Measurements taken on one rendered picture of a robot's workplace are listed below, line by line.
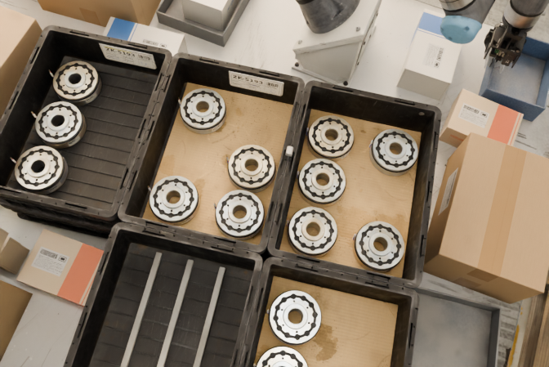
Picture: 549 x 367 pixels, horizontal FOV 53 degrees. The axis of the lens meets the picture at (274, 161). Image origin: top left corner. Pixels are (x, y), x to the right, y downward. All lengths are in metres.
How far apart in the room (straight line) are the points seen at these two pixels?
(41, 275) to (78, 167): 0.24
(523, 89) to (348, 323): 0.80
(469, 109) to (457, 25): 0.33
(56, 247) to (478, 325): 0.95
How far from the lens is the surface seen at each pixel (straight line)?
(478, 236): 1.23
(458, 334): 1.34
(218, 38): 1.50
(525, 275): 1.25
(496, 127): 1.45
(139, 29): 1.48
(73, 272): 1.27
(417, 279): 1.09
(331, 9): 1.35
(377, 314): 1.17
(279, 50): 1.52
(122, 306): 1.17
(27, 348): 1.36
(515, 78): 1.61
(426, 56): 1.47
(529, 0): 1.29
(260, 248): 1.06
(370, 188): 1.23
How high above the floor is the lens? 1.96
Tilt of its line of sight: 67 degrees down
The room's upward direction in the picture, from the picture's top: 5 degrees clockwise
